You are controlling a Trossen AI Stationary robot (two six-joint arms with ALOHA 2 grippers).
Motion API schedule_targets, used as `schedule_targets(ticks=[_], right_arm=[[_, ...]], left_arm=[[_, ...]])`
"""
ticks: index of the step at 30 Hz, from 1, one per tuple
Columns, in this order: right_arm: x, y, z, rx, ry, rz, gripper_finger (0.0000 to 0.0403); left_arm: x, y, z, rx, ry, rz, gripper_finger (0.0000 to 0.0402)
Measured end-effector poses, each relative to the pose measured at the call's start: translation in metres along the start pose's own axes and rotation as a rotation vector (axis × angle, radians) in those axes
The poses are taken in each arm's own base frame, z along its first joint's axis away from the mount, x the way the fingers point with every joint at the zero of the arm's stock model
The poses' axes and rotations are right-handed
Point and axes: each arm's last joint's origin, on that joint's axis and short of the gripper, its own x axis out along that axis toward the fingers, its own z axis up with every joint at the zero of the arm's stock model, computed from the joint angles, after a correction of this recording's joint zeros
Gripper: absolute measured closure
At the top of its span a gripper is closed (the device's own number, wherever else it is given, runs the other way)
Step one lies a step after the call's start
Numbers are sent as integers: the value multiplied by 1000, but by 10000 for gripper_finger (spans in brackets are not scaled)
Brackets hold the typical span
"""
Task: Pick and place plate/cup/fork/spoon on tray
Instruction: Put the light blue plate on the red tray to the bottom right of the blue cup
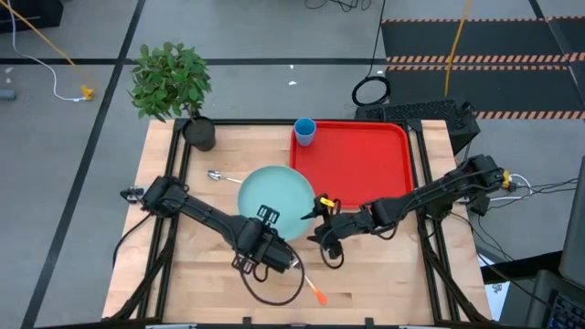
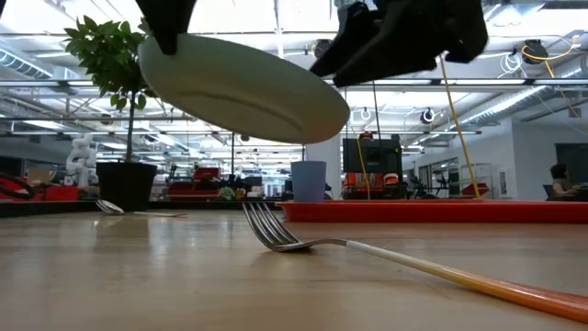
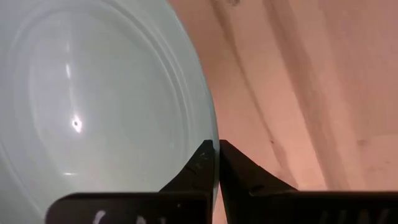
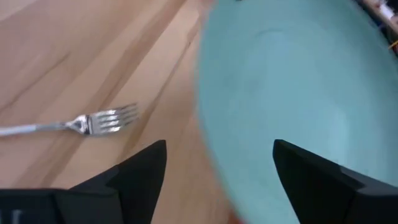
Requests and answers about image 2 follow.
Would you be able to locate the black monitor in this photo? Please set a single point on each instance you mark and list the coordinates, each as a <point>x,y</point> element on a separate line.
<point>372,156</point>

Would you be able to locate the blue plastic cup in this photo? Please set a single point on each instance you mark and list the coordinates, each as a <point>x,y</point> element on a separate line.
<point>308,181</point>

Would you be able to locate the person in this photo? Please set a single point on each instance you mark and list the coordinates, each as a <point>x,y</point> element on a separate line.
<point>561,181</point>

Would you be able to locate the red plastic tray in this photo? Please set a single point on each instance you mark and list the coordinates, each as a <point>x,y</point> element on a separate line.
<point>436,212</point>

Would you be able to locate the black plant pot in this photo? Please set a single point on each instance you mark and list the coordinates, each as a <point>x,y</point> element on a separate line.
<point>126,186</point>

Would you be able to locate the black aluminium table frame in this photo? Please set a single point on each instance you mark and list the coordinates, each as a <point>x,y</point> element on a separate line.
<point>46,208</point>

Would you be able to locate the mint green plate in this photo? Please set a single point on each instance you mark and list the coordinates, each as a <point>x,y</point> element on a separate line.
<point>239,92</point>

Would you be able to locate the orange white safety barrier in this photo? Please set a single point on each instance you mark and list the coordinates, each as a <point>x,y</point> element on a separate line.
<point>356,184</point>

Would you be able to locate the white humanoid robot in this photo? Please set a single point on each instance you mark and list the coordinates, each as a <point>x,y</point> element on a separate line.
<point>82,158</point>

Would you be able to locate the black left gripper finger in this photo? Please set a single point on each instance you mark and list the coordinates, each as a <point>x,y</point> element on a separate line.
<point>167,23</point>

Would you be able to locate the red tool chest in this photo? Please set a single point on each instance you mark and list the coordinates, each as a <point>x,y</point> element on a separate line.
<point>202,184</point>

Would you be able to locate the green leafy potted tree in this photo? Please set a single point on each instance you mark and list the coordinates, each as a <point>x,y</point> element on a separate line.
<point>108,50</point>

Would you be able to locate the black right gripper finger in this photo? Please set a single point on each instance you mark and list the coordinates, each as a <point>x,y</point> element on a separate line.
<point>349,37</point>
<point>390,57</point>

